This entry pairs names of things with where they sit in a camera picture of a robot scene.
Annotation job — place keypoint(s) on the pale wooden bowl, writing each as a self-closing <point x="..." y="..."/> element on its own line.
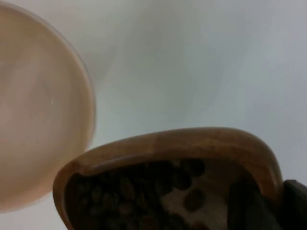
<point x="36" y="107"/>

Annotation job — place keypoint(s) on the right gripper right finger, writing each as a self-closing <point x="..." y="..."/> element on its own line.
<point x="296" y="206"/>

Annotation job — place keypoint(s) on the dark wooden cup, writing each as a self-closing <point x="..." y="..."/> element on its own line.
<point x="192" y="143"/>

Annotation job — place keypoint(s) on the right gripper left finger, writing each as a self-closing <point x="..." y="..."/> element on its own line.
<point x="247" y="208"/>

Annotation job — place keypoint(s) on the coffee beans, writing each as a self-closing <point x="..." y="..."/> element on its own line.
<point x="124" y="194"/>

